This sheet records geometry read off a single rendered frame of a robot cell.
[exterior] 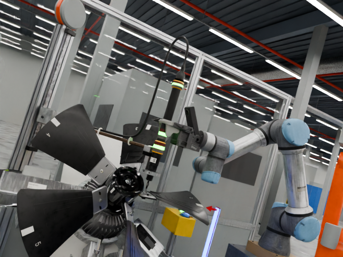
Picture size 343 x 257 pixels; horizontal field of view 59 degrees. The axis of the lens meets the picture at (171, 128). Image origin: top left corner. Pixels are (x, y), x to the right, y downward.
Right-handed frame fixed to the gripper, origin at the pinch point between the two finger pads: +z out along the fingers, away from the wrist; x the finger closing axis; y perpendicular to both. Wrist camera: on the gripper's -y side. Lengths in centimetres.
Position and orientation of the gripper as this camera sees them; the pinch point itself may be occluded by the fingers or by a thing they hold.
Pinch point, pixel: (160, 119)
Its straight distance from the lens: 113.1
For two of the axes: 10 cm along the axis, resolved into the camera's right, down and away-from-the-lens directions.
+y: -3.0, 9.5, -0.7
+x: -4.4, -0.7, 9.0
